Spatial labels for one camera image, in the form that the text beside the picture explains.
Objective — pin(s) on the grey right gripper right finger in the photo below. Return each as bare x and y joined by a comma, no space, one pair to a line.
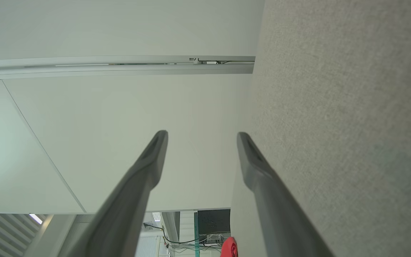
277,214

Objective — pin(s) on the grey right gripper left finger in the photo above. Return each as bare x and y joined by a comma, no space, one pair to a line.
127,207

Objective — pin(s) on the red shorts white side stripe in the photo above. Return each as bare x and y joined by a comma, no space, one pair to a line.
229,248

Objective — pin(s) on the black box on rack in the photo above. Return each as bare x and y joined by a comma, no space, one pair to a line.
212,221

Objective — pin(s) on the ceiling light strip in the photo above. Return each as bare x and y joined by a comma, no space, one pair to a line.
36,218

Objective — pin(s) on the light grey metal post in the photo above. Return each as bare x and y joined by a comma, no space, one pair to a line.
120,67

